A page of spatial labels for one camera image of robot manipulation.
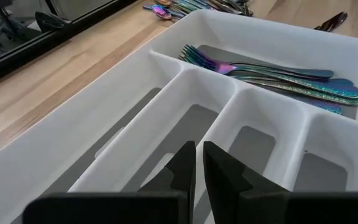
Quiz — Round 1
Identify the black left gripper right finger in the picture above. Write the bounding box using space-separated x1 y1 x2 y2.
203 141 358 224

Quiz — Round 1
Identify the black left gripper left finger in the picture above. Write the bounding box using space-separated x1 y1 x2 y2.
23 141 196 224

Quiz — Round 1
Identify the white plastic cutlery tray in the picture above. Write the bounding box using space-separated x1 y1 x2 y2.
0 9 358 224

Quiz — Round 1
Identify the black metal table frame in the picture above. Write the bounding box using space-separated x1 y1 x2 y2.
0 0 138 90

